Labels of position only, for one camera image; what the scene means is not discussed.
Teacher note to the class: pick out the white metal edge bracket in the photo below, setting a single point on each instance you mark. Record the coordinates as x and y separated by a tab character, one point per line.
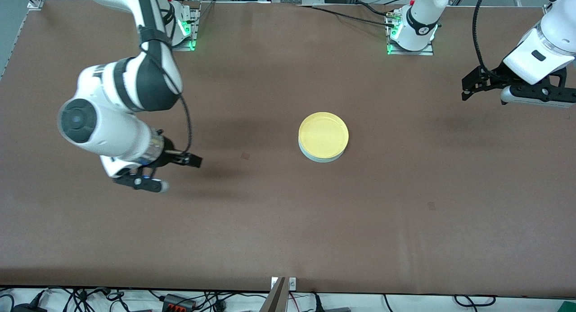
292	283

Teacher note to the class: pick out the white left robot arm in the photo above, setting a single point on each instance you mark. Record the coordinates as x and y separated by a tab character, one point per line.
418	24

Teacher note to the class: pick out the black floor device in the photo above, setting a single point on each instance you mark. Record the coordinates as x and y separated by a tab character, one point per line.
27	308

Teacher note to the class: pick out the yellow round plate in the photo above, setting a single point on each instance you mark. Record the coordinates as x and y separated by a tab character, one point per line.
323	135

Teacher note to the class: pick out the green floor object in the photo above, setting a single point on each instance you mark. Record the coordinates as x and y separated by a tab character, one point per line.
568	306

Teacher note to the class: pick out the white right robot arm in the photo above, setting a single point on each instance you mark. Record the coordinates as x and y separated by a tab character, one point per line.
112	123

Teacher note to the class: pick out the black power adapter red buttons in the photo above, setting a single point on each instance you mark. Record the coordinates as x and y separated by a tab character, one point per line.
179	301

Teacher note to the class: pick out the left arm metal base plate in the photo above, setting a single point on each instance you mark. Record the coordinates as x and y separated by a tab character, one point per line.
427	52

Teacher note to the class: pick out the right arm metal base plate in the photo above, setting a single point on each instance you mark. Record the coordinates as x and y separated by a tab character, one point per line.
194	28

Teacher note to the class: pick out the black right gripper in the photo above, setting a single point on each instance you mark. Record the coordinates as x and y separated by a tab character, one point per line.
169	153

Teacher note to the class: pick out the pale green round plate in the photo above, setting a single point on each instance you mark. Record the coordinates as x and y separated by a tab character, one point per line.
322	160

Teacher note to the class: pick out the black floor plug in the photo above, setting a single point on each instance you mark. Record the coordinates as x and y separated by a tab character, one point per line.
317	303

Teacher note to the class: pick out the grey camera pole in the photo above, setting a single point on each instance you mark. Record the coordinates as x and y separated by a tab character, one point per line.
275	298

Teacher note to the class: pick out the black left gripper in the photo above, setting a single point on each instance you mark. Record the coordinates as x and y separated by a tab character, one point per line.
494	76

